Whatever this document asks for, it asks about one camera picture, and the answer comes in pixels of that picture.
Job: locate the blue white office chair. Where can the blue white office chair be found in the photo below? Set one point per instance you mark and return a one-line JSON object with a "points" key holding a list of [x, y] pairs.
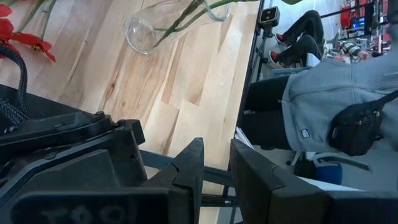
{"points": [[329, 168]]}

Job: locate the orange artificial tulip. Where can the orange artificial tulip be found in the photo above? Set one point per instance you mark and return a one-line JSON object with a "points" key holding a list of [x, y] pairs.
{"points": [[186, 14]]}

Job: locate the clear glass vase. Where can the clear glass vase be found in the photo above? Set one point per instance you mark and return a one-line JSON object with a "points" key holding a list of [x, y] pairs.
{"points": [[140, 34]]}

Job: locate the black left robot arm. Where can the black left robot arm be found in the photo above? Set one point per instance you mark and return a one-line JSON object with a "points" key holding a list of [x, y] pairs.
{"points": [[62, 146]]}

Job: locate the small black camera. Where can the small black camera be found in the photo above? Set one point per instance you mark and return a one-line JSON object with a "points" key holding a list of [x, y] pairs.
{"points": [[269, 17]]}

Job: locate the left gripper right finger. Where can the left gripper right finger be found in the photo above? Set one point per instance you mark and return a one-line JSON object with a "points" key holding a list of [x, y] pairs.
{"points": [[295, 205]]}

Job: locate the black waist bag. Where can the black waist bag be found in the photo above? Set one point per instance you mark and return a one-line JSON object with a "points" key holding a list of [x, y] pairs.
{"points": [[354, 127]]}

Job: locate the person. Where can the person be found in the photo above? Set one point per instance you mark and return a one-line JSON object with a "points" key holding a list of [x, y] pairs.
{"points": [[326, 93], [304, 34]]}

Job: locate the black camera tripod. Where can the black camera tripod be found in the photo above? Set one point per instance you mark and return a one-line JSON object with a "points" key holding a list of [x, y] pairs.
{"points": [[261, 53]]}

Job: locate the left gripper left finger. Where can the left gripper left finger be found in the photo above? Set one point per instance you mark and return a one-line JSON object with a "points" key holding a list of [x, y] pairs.
{"points": [[93, 208]]}

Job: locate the white paper stack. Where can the white paper stack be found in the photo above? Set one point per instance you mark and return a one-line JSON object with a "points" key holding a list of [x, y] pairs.
{"points": [[244, 137]]}

